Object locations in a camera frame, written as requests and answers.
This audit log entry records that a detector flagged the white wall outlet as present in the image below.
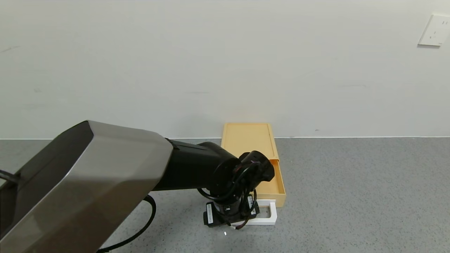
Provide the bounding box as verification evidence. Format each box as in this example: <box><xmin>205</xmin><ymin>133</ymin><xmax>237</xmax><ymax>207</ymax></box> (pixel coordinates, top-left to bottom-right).
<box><xmin>418</xmin><ymin>14</ymin><xmax>450</xmax><ymax>47</ymax></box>

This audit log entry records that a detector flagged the thin black camera cable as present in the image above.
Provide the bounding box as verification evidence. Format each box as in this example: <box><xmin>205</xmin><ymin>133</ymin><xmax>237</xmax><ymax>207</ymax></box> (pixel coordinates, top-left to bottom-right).
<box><xmin>197</xmin><ymin>161</ymin><xmax>262</xmax><ymax>203</ymax></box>

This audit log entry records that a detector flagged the yellow drawer case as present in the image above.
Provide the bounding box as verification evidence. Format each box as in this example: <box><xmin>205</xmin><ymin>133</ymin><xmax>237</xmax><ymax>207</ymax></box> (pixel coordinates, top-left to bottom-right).
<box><xmin>221</xmin><ymin>123</ymin><xmax>280</xmax><ymax>163</ymax></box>

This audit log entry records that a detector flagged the thick black cable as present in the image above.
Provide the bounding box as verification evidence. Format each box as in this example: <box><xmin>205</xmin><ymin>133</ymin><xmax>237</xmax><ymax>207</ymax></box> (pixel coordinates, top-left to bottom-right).
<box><xmin>97</xmin><ymin>195</ymin><xmax>157</xmax><ymax>253</ymax></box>

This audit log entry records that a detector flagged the thin braided black red cable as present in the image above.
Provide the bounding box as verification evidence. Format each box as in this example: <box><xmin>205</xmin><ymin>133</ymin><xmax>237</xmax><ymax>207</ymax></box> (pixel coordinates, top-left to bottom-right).
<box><xmin>228</xmin><ymin>190</ymin><xmax>258</xmax><ymax>231</ymax></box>

